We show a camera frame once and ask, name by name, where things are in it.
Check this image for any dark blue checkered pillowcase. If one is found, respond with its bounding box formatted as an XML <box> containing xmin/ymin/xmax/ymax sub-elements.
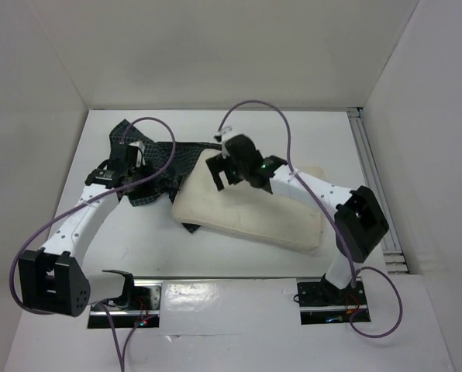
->
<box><xmin>107</xmin><ymin>118</ymin><xmax>224</xmax><ymax>236</ymax></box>

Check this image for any cream white pillow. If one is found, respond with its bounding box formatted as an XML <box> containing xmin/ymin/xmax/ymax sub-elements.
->
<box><xmin>172</xmin><ymin>149</ymin><xmax>323</xmax><ymax>253</ymax></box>

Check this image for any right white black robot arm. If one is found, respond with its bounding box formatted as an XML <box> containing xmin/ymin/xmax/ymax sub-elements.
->
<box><xmin>206</xmin><ymin>130</ymin><xmax>389</xmax><ymax>304</ymax></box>

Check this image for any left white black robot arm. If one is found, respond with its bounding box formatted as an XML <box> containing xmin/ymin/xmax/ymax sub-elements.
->
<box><xmin>17</xmin><ymin>141</ymin><xmax>155</xmax><ymax>317</ymax></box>

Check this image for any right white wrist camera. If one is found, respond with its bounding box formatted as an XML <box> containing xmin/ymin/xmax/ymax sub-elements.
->
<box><xmin>214</xmin><ymin>126</ymin><xmax>236</xmax><ymax>158</ymax></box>

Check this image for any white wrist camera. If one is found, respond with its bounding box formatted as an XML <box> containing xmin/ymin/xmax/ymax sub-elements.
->
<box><xmin>130</xmin><ymin>141</ymin><xmax>145</xmax><ymax>167</ymax></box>
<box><xmin>214</xmin><ymin>126</ymin><xmax>236</xmax><ymax>158</ymax></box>

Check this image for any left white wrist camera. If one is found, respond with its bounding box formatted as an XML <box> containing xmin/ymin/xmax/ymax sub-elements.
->
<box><xmin>130</xmin><ymin>141</ymin><xmax>145</xmax><ymax>167</ymax></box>

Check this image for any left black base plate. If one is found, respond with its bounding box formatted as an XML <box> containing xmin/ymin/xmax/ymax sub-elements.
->
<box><xmin>88</xmin><ymin>278</ymin><xmax>163</xmax><ymax>329</ymax></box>

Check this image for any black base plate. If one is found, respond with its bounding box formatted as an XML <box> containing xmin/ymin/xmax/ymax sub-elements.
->
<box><xmin>88</xmin><ymin>278</ymin><xmax>163</xmax><ymax>329</ymax></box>
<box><xmin>293</xmin><ymin>278</ymin><xmax>371</xmax><ymax>326</ymax></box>

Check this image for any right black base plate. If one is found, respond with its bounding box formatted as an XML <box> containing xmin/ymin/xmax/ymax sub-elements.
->
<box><xmin>293</xmin><ymin>278</ymin><xmax>371</xmax><ymax>326</ymax></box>

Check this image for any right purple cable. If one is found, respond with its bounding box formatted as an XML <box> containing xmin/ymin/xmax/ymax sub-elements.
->
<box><xmin>218</xmin><ymin>100</ymin><xmax>404</xmax><ymax>338</ymax></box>

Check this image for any purple cable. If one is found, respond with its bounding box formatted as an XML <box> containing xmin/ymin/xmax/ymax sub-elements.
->
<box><xmin>9</xmin><ymin>117</ymin><xmax>177</xmax><ymax>372</ymax></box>
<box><xmin>218</xmin><ymin>100</ymin><xmax>404</xmax><ymax>338</ymax></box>

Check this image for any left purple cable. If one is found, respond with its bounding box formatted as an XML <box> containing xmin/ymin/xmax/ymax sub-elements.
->
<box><xmin>9</xmin><ymin>117</ymin><xmax>177</xmax><ymax>372</ymax></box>

